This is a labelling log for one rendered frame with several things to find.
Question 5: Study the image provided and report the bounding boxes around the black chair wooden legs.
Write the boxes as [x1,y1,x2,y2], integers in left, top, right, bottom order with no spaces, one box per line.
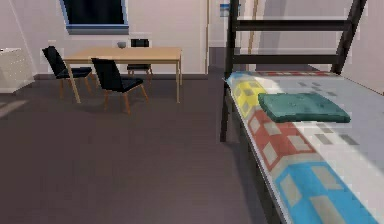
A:
[90,57,150,116]
[41,45,98,101]
[126,38,154,81]

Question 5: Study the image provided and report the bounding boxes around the light wooden table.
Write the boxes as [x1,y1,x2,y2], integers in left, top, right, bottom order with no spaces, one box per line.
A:
[62,46,184,105]

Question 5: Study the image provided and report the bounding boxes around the teal green pillow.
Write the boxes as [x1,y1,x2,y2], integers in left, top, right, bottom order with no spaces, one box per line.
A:
[257,92,352,124]

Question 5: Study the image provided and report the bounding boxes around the white chest of drawers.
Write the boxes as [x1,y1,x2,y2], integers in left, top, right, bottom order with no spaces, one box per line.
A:
[0,47,36,95]

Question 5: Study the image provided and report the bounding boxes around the blue framed wall picture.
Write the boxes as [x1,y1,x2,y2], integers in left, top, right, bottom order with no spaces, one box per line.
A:
[219,3,232,18]

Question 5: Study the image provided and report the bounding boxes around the black frame bed patterned cover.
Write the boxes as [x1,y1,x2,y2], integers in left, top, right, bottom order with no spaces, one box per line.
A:
[219,0,384,224]

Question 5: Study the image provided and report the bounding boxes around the dark window blue frame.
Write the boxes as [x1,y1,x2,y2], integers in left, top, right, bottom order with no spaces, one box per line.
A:
[58,0,130,36]

